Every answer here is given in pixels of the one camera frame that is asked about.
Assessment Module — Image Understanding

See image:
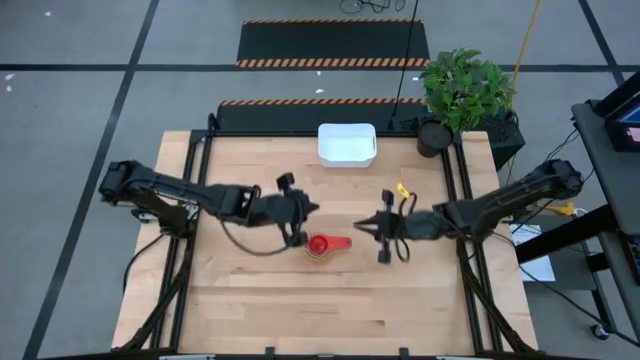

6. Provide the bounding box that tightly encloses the black laptop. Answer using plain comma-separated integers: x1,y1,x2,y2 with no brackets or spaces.
594,71,640,154

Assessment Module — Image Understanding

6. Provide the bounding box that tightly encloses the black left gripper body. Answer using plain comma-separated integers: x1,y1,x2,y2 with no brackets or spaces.
252,193,301,227

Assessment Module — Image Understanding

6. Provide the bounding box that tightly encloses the orange measuring cup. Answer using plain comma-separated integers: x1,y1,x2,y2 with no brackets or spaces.
305,247,335,265

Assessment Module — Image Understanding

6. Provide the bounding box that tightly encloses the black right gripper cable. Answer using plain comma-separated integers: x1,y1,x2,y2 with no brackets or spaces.
393,192,417,265

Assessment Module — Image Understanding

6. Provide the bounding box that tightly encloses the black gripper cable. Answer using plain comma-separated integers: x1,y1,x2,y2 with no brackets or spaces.
393,192,417,265
218,219,292,258

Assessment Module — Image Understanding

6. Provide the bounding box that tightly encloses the white paper sheet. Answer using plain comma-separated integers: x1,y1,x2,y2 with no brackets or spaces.
509,223,557,284

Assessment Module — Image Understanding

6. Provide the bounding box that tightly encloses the grey side table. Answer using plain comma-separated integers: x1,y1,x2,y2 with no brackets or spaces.
514,98,640,346

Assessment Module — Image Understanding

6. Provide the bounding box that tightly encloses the green leafy plant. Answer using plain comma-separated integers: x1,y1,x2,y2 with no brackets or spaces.
419,47,517,134

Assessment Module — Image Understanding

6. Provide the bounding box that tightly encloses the black hazard-striped floor mat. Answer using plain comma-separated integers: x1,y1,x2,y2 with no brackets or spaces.
235,18,431,70
215,97,431,134

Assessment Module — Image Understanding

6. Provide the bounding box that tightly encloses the red measuring cup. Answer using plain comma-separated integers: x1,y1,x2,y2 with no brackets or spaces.
305,233,354,259

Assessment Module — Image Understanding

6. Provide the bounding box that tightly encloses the black plant pot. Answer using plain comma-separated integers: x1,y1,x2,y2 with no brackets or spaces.
416,121,455,159

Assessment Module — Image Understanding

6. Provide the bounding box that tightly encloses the black hanging cable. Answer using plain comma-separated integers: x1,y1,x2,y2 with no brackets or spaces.
388,0,420,131

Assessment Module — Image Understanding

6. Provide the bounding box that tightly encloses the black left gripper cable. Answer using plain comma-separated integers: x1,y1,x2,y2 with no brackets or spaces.
218,219,292,258

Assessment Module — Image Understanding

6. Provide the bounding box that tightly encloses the yellow power plug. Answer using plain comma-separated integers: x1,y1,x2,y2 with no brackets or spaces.
549,199,577,217

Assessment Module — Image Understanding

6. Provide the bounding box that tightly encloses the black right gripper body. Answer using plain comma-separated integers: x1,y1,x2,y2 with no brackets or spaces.
378,210,446,241

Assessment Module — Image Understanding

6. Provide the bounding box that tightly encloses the black cable coil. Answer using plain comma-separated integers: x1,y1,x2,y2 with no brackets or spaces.
339,0,407,15

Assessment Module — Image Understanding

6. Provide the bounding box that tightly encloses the yellow hanging cable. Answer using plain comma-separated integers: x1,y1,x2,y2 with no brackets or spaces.
510,0,544,109

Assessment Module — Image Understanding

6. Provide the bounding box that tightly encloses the white plastic basket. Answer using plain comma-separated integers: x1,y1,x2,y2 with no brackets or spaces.
317,122,378,169

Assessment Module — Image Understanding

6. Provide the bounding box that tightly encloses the black aluminium table frame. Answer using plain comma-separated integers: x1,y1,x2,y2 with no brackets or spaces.
112,113,539,360

